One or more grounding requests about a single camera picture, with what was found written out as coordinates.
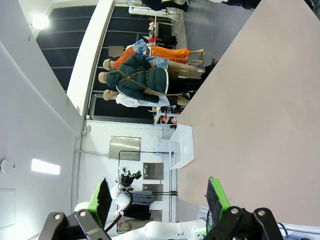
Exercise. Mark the rectangular ceiling light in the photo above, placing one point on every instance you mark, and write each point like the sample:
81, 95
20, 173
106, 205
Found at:
45, 167

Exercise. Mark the white perforated plastic basket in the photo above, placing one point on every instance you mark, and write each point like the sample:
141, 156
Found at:
185, 147

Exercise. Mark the black hanging garment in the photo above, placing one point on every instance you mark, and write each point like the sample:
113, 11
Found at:
138, 212

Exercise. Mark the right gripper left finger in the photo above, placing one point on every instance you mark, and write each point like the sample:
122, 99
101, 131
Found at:
97, 200

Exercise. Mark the mannequin in green jacket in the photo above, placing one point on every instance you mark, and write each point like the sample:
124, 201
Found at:
135, 77

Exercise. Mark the mannequin in white top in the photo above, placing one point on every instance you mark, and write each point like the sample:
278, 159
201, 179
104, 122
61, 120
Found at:
127, 101

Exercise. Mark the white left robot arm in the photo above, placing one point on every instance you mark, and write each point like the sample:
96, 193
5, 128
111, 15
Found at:
162, 230

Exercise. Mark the white smoke detector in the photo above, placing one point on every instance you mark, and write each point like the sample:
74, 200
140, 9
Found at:
6, 166

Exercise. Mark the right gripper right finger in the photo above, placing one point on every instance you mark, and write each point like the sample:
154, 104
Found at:
217, 200

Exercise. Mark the grey hanging garment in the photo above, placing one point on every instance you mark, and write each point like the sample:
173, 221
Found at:
142, 197

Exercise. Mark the small steel wall panel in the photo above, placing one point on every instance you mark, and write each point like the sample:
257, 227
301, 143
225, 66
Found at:
157, 215
152, 187
153, 170

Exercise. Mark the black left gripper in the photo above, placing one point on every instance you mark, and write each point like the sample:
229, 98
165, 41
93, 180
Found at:
127, 181

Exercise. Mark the black floor bag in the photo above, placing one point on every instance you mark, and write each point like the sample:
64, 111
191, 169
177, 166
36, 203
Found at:
209, 67

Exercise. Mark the large steel wall panel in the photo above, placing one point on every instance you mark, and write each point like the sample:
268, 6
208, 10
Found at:
124, 147

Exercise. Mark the black clothes rack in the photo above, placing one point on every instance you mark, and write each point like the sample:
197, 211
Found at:
140, 151

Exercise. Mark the round ceiling lamp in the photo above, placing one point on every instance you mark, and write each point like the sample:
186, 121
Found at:
40, 21

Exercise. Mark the white air purifier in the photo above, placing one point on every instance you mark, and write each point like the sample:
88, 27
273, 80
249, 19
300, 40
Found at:
162, 145

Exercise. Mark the white shelf rack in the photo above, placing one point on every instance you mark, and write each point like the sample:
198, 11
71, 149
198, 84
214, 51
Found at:
156, 117

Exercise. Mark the mannequin in orange trousers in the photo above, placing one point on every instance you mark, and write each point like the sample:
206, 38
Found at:
172, 53

